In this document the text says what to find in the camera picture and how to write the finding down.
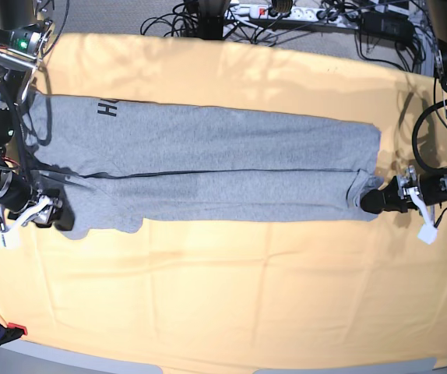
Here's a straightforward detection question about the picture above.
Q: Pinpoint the white power strip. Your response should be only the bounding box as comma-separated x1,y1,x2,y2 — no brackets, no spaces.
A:
225,1,355,27

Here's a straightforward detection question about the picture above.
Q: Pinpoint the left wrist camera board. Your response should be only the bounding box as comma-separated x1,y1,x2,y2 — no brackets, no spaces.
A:
417,224,438,245

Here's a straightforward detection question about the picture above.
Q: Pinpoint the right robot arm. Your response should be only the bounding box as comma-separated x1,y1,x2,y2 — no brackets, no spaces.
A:
0,1,75,233

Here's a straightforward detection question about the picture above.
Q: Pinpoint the yellow table cloth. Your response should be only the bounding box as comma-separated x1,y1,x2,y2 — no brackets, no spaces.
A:
0,34,447,373

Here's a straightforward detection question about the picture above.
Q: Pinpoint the grey t-shirt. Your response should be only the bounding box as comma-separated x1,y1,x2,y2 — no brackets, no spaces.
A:
23,93,382,239

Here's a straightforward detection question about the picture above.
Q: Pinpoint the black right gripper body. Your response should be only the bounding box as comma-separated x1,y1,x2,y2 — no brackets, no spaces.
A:
0,175,62,228

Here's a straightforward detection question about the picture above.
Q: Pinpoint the black power adapter brick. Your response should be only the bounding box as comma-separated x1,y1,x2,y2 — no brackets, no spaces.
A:
361,12,414,44

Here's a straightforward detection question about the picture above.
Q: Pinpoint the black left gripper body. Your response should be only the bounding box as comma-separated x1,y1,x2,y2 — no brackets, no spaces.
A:
396,166,447,213

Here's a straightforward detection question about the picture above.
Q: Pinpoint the black centre post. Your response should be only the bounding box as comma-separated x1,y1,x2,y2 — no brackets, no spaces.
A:
197,0,228,41

